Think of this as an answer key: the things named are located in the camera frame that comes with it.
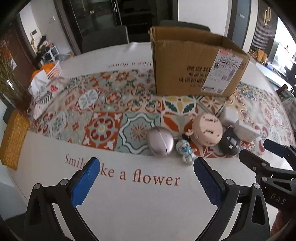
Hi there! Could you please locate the white basket of oranges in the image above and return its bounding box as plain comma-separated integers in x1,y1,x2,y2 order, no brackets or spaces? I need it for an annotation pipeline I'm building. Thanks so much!
30,61,62,81

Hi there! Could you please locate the dark grey chair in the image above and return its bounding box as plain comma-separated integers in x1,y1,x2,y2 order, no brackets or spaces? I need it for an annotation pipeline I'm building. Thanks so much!
159,20,210,32
82,26,130,53

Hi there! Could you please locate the dark grey left chair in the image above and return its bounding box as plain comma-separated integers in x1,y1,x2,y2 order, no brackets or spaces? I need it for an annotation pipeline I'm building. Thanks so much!
82,26,130,53

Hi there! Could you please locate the silver egg-shaped object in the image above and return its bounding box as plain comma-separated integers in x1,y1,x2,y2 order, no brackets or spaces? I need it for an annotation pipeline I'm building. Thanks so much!
147,126,174,157

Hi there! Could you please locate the brown cardboard box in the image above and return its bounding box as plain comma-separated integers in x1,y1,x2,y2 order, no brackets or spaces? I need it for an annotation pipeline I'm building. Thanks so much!
149,26,250,97

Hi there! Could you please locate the white rectangular charger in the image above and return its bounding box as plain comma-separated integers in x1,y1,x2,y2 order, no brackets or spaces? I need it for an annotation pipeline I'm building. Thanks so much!
234,120,260,143

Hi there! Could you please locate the patterned tissue pack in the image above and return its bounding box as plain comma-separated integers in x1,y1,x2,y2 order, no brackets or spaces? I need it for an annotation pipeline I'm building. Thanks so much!
28,70,70,120

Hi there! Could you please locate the white cube charger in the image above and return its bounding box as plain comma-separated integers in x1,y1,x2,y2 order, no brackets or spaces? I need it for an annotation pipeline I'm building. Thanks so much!
219,106,239,127

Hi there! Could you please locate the striped armchair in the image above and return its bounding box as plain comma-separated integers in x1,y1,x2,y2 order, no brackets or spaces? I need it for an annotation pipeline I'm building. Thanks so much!
276,84,295,102

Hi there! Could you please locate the right hand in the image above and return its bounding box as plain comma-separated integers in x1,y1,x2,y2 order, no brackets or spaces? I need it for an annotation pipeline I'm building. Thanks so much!
269,210,295,240

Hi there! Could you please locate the patterned floral table runner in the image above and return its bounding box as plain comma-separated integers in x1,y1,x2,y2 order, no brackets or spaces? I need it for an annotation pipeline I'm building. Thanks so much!
30,69,295,155

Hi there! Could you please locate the medic figurine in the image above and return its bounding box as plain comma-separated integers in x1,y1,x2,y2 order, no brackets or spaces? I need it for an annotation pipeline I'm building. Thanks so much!
176,139,197,166

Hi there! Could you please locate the white low tv cabinet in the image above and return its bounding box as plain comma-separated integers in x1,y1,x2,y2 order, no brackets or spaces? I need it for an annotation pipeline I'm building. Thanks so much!
250,57,295,91

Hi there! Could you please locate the black round plug adapter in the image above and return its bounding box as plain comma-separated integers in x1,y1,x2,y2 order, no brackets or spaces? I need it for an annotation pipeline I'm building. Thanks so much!
218,127,240,156

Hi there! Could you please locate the white shelf with clutter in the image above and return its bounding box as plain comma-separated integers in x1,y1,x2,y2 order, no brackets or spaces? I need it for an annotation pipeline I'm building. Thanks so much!
35,35,59,64

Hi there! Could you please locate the dark grey right chair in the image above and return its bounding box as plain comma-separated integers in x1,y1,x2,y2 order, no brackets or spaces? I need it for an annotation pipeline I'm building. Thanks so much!
159,20,210,32

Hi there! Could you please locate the dried flower bouquet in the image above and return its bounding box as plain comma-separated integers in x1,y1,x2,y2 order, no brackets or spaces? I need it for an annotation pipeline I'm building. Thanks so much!
1,38,25,104

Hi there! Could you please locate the yellow woven mat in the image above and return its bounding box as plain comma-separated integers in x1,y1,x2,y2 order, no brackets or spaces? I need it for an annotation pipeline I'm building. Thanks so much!
0,110,30,170

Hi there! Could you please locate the black glass cabinet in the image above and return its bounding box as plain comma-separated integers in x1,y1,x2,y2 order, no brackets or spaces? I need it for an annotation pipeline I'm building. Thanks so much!
54,1,178,55

